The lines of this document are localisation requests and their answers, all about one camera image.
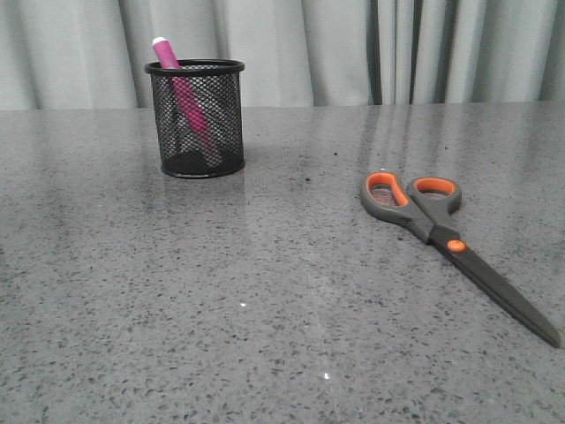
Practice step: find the pink pen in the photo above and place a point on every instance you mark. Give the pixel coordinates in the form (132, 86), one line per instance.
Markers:
(165, 53)

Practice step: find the grey orange scissors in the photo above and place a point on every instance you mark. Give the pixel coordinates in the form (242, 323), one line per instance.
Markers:
(424, 208)

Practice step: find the black mesh pen holder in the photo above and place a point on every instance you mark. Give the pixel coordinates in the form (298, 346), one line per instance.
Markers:
(216, 85)

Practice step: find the grey curtain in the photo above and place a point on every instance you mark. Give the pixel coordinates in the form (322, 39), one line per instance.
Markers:
(91, 54)

